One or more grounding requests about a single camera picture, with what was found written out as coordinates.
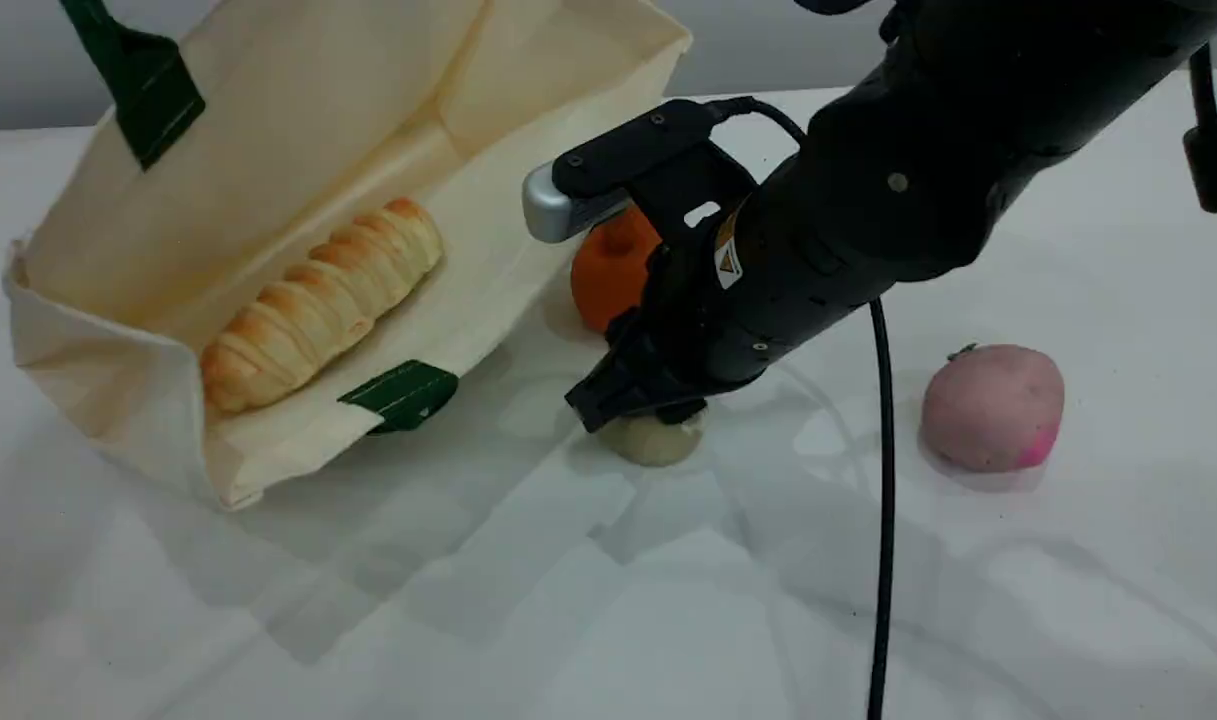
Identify thin black camera cable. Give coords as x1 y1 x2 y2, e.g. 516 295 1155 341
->
708 96 809 147

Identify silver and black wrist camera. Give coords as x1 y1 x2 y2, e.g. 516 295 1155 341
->
523 98 759 249

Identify long black hanging cable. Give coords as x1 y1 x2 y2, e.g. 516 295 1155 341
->
864 298 896 720

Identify pale round egg yolk pastry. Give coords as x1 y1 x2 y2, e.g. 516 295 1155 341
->
598 410 705 468

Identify orange persimmon toy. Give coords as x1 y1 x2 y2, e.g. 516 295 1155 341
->
570 204 665 335

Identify white canvas bag green handles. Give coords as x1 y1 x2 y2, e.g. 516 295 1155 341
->
3 0 694 512

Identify long striped golden bread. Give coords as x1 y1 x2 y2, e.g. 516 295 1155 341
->
200 197 445 415

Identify black cable with thick connector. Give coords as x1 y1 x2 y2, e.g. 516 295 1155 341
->
1182 45 1217 273

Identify pink round peach bun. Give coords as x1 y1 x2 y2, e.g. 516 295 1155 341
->
920 342 1066 474

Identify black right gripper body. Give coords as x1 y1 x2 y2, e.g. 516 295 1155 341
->
613 195 874 401

